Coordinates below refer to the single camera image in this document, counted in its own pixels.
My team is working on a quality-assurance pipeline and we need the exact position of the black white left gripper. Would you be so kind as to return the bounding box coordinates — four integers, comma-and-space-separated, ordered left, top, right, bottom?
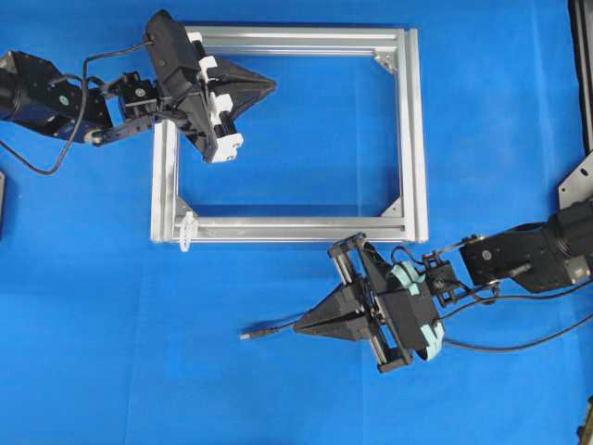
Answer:
145, 9, 277, 163

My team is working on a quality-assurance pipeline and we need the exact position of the black taped right gripper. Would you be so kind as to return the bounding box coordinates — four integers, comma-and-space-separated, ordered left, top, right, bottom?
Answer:
293, 234, 445, 374

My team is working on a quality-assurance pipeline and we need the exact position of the black wire with plug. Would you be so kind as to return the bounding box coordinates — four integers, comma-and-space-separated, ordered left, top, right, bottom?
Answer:
239, 312, 593, 352

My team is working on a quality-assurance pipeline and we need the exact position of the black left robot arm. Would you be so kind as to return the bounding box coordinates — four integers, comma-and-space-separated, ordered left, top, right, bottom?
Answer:
1, 10, 276, 163

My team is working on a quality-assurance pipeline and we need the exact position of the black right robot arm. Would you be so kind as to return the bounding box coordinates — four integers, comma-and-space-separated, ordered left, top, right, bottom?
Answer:
293, 199, 592, 373

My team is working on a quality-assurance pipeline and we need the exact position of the dark object bottom right corner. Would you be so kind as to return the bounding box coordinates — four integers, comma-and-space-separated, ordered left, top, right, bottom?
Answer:
576, 395, 593, 445

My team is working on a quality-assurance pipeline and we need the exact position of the white string loop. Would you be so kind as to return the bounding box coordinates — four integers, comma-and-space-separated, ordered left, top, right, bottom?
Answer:
178, 213, 197, 253

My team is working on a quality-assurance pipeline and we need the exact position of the silver aluminium extrusion frame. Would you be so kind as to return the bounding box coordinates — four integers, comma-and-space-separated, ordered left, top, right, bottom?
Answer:
150, 25, 429, 251

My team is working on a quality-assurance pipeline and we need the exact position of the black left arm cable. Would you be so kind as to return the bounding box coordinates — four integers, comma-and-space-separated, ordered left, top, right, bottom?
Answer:
0, 40, 157, 176

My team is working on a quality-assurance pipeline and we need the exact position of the grey left edge bracket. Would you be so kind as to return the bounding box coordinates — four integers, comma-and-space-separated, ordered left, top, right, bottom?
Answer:
0, 171, 6, 237

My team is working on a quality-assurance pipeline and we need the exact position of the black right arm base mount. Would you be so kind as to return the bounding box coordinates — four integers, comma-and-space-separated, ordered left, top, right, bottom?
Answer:
558, 0, 592, 209

